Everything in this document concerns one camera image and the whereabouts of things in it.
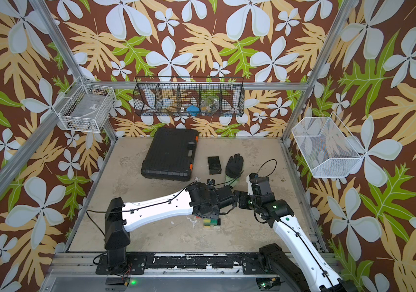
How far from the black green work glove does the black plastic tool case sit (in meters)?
0.21

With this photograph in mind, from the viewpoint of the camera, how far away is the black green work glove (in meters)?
1.01

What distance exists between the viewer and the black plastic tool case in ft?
3.20
